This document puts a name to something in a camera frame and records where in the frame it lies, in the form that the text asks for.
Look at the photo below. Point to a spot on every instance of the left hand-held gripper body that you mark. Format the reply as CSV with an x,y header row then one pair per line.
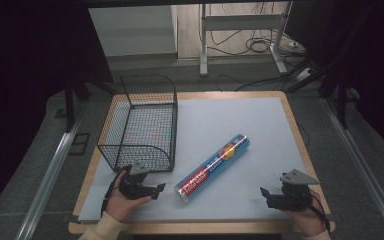
x,y
134,186

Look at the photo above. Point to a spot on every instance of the dark monitor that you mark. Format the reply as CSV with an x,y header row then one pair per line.
x,y
301,20

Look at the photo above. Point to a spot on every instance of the black floor socket plate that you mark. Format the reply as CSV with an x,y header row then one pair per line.
x,y
79,144

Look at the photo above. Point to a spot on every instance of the white power strip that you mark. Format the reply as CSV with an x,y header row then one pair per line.
x,y
304,74

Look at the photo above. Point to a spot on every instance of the white metal desk frame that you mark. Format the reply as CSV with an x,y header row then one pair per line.
x,y
243,22

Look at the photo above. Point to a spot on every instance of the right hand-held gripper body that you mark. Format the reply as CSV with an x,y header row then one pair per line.
x,y
293,195

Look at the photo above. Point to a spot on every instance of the white panel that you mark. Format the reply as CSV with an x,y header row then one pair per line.
x,y
133,30

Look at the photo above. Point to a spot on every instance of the black metal stand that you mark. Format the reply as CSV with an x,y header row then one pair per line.
x,y
342,103
69,106

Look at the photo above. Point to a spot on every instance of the colourful foil roll box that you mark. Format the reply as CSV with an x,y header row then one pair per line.
x,y
213,167

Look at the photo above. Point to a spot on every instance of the person's left hand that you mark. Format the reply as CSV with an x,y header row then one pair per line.
x,y
121,203

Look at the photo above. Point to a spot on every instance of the light blue table mat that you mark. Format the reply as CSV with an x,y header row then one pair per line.
x,y
246,133

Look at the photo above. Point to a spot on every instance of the aluminium rail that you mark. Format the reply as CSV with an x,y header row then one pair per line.
x,y
366,173
46,180

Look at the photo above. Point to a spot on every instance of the person's right hand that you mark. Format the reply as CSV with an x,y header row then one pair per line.
x,y
308,220

